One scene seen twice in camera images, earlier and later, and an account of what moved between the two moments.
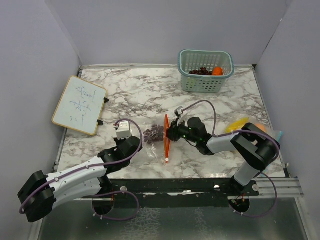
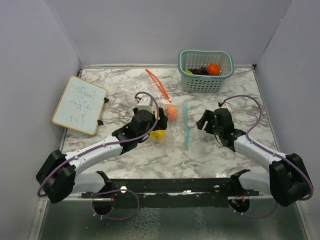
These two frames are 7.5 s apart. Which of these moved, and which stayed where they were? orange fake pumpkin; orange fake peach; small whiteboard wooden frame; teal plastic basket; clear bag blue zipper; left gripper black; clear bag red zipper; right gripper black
Moved: right gripper black; orange fake pumpkin; orange fake peach; clear bag red zipper; clear bag blue zipper; left gripper black
Stayed: small whiteboard wooden frame; teal plastic basket
